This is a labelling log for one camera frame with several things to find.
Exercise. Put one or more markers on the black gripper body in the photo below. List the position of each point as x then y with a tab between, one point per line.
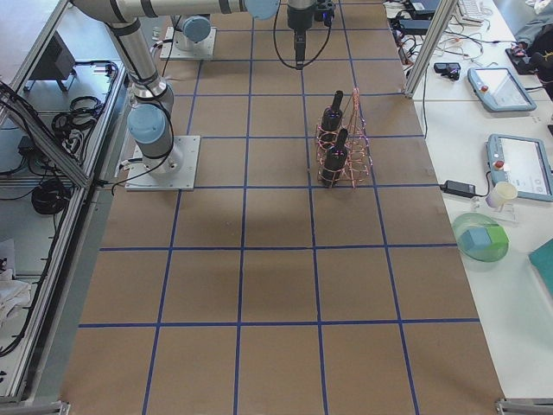
297	17

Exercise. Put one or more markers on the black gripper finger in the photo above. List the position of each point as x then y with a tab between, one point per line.
299	47

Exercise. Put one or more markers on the dark bottle in basket left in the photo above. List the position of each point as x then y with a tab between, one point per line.
331	120

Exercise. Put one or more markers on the dark bottle in basket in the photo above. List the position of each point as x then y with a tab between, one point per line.
331	120
335	160

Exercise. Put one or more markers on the dark bottle in basket right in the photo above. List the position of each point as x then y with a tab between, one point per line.
335	160

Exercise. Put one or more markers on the blue teach pendant far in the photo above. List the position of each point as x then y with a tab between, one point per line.
500	90

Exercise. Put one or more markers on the blue teach pendant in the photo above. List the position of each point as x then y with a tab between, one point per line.
500	90
523	162

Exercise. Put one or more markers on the black power brick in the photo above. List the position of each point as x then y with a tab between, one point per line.
461	189

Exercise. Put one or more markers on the blue teach pendant near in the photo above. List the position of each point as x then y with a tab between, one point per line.
523	162

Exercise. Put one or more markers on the white paper cup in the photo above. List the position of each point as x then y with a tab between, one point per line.
501	193

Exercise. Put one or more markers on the green bowl with blocks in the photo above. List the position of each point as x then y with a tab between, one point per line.
480	237

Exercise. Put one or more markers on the teal book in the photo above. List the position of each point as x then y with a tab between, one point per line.
542	261

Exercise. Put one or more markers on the copper wire wine basket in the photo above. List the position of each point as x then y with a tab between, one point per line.
358	164

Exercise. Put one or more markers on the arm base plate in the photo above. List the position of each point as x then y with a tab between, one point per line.
181	48
178	171

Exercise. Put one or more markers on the aluminium frame post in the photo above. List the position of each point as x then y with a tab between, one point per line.
434	34

